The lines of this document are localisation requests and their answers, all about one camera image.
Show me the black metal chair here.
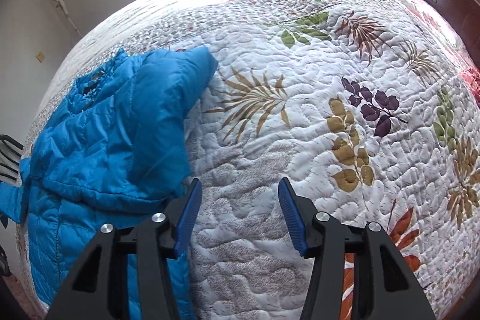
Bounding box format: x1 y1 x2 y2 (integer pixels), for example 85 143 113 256
0 134 24 184

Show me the blue puffer jacket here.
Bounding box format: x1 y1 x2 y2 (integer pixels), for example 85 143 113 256
1 47 217 305

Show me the white wall plug with cable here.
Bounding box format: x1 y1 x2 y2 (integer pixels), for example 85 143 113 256
53 0 82 37

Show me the white floral quilt bedspread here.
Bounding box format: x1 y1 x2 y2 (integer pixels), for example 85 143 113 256
23 0 479 319

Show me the yellow wall switch plate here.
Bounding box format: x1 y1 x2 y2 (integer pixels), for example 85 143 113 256
36 52 46 62

